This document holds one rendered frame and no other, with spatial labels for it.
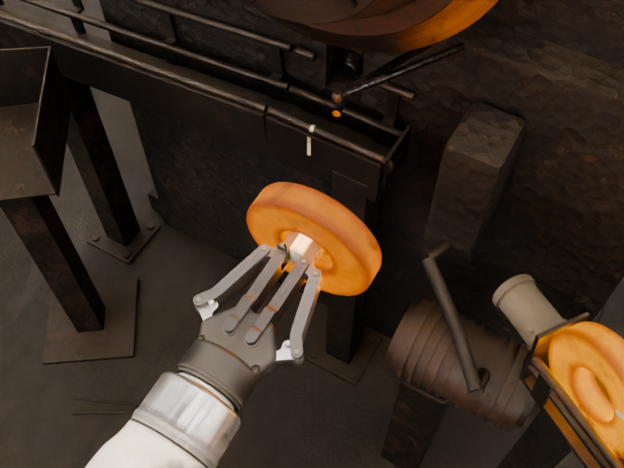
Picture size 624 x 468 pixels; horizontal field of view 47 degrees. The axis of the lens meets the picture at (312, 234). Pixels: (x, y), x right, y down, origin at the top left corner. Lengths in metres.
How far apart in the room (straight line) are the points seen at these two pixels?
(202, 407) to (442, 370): 0.50
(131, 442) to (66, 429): 0.99
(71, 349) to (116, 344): 0.10
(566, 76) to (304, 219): 0.39
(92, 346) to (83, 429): 0.19
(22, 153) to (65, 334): 0.60
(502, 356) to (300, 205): 0.47
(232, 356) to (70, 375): 1.04
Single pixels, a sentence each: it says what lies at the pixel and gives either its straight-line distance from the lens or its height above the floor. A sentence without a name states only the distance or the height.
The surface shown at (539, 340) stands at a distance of 0.89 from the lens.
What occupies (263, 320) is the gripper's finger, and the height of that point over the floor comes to 0.85.
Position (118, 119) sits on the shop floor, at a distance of 2.10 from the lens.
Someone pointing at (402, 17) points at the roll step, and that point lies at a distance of 0.81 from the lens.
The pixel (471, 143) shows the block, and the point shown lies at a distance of 0.93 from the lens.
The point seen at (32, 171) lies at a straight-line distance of 1.21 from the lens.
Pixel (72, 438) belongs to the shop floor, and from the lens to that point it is 1.64.
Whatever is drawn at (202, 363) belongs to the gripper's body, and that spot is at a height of 0.87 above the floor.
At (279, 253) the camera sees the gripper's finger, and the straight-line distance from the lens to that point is 0.75.
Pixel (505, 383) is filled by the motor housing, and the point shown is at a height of 0.53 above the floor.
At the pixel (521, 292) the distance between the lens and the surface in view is 0.94.
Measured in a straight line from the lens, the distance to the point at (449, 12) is 0.80.
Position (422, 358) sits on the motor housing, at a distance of 1.08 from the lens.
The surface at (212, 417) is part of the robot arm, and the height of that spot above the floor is 0.87.
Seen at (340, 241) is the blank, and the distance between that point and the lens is 0.72.
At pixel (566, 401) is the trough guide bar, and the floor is 0.68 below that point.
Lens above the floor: 1.48
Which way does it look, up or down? 56 degrees down
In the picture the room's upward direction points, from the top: straight up
